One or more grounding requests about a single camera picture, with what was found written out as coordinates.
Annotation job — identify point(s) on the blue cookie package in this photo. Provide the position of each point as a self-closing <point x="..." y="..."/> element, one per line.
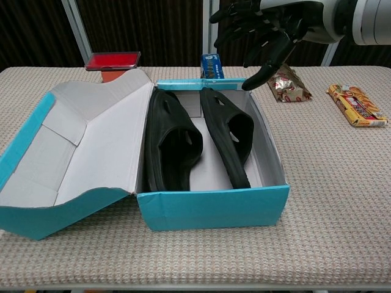
<point x="211" y="67"/>

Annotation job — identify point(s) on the white and blue shoebox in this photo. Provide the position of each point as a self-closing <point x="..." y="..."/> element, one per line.
<point x="107" y="137"/>

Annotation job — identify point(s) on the black rubber slipper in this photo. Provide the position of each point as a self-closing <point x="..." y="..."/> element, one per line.
<point x="171" y="152"/>
<point x="226" y="131"/>

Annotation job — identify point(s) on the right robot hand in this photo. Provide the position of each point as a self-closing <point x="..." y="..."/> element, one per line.
<point x="275" y="27"/>

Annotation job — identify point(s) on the brown silver snack wrapper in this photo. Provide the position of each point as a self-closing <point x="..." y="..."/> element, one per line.
<point x="288" y="87"/>

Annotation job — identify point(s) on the red topped box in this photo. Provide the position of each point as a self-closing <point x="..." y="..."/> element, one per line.
<point x="113" y="59"/>

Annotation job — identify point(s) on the grey partition post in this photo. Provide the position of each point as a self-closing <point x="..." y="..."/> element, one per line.
<point x="76" y="33"/>
<point x="209" y="42"/>
<point x="330" y="55"/>

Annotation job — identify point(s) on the beige woven tablecloth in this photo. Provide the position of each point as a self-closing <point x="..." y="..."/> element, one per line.
<point x="320" y="183"/>

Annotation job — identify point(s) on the yellow orange snack pack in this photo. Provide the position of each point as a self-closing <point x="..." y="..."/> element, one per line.
<point x="355" y="105"/>

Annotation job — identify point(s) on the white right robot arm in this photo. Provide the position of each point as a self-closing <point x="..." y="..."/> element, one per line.
<point x="372" y="21"/>

